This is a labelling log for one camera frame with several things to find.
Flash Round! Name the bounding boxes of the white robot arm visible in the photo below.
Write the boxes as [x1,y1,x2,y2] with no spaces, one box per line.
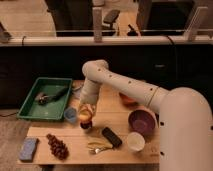
[80,60,213,171]

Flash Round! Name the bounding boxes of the blue plastic cup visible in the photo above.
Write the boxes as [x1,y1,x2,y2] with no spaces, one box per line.
[64,107,77,124]

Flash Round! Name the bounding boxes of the white cup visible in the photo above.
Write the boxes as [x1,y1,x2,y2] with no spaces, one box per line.
[126,132,145,152]

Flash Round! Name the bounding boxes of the yellow banana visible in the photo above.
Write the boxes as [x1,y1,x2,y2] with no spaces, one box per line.
[87,137,113,148]

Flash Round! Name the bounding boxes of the black rectangular block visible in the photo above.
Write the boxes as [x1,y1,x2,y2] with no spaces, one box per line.
[102,127,122,148]

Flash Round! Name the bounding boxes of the orange bowl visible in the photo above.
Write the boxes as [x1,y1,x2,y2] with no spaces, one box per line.
[119,93,137,106]

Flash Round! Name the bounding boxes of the green plastic tray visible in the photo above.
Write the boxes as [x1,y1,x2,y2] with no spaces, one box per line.
[17,77,73,121]

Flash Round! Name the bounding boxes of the dark brush in tray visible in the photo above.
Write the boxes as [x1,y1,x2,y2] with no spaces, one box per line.
[35,87,69,105]

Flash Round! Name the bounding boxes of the bunch of dark grapes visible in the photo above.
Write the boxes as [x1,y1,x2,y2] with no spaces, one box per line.
[46,134,69,160]

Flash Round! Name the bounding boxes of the purple bowl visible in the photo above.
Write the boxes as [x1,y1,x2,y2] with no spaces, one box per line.
[128,110,155,135]

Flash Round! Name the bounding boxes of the blue sponge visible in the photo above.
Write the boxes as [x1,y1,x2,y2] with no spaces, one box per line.
[19,138,39,162]

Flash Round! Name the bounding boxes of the black office chair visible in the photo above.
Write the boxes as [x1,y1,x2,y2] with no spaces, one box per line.
[102,9,120,30]

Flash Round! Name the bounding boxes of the white horizontal rail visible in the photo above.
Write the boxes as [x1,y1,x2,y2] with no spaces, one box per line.
[0,35,213,47]

